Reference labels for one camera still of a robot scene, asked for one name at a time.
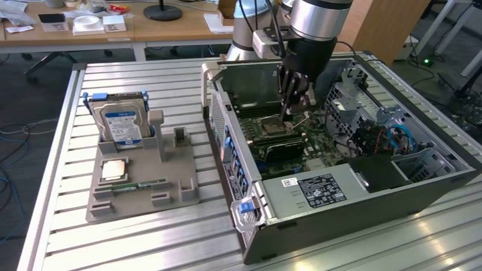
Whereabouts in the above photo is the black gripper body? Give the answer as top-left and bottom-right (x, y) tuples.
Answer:
(283, 38), (337, 82)

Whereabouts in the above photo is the black graphics card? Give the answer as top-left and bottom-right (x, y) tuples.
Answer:
(263, 140), (307, 164)

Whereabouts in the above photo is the metal socket cover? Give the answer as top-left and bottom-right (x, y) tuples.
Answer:
(289, 111), (313, 133)

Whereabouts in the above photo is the black RAM slot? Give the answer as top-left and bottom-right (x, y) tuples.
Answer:
(235, 102), (283, 119)

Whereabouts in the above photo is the metal drive cage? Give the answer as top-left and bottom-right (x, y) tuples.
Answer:
(323, 81), (380, 142)

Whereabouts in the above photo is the CPU socket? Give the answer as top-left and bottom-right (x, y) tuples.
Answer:
(255, 115), (292, 139)

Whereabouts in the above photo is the green motherboard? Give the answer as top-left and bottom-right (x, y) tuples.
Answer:
(225, 93), (351, 181)

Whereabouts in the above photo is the wooden cabinet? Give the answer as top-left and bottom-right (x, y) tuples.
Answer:
(331, 0), (432, 65)

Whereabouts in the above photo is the stack of white papers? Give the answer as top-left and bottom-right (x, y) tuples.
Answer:
(203, 12), (236, 35)

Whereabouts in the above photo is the brown cardboard box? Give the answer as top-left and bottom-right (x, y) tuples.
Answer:
(217, 0), (237, 19)

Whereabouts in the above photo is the grey power supply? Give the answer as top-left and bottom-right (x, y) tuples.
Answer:
(261, 164), (372, 220)

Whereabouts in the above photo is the metal disk bay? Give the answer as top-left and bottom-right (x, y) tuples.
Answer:
(391, 146), (459, 184)

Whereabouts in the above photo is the black lamp base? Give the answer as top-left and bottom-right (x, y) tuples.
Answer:
(142, 0), (184, 22)

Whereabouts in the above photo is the blue case latch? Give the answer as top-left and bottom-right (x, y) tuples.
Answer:
(239, 200), (256, 217)

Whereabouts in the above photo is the hard disk with blue carrier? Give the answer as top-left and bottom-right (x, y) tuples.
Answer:
(81, 90), (150, 150)

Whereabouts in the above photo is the grey parts rack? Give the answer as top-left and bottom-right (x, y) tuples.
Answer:
(85, 109), (201, 224)

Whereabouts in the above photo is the open dark PC case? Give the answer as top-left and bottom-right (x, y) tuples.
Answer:
(201, 52), (478, 265)

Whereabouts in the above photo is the plain white box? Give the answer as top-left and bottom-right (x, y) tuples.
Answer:
(101, 14), (126, 33)

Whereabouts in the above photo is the copper coloured CPU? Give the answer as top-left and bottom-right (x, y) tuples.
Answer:
(101, 159), (128, 181)

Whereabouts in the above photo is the white tape roll on box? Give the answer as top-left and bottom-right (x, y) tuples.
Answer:
(72, 15), (105, 36)

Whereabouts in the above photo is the wooden desk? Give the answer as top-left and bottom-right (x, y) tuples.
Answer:
(0, 0), (339, 54)

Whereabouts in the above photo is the black chair base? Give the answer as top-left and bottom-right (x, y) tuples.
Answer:
(21, 52), (113, 84)

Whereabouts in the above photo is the white box with black top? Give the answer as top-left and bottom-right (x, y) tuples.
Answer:
(37, 13), (69, 32)

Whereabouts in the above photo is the white paper card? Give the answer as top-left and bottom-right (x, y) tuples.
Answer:
(5, 25), (36, 34)

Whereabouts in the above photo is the crumpled plastic bag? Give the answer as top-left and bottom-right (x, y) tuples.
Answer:
(0, 0), (37, 25)

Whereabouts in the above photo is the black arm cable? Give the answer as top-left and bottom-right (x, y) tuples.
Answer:
(253, 0), (287, 56)

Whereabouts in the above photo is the black cable behind case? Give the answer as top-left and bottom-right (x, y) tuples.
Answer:
(333, 41), (357, 57)

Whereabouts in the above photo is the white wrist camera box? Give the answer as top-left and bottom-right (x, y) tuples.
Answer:
(251, 27), (291, 57)

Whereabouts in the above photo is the black wire bundle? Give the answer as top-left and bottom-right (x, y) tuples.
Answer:
(349, 124), (380, 156)

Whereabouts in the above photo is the red wire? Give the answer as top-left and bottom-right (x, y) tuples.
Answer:
(375, 128), (388, 153)

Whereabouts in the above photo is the white switch box red button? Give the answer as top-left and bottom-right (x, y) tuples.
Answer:
(399, 35), (419, 60)

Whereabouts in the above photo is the blue wire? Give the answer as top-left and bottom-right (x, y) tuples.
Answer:
(387, 124), (416, 153)

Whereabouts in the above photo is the white table frame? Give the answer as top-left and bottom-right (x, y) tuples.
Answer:
(412, 0), (482, 77)

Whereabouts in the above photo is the white floor cable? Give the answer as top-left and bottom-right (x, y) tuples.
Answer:
(0, 118), (57, 136)

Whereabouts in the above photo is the blue floor cable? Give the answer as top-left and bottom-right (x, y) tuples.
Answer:
(0, 135), (29, 243)

